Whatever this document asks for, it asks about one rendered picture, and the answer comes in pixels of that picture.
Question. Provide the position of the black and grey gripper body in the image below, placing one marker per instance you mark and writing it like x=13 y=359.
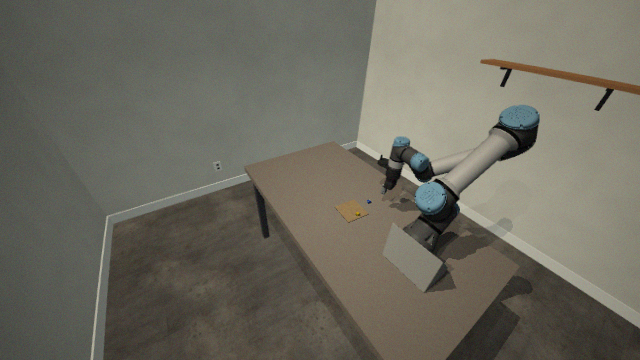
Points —
x=393 y=171

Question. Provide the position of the tan square mat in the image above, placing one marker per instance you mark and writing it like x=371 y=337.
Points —
x=348 y=210

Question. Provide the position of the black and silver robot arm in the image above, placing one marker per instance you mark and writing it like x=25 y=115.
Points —
x=517 y=125

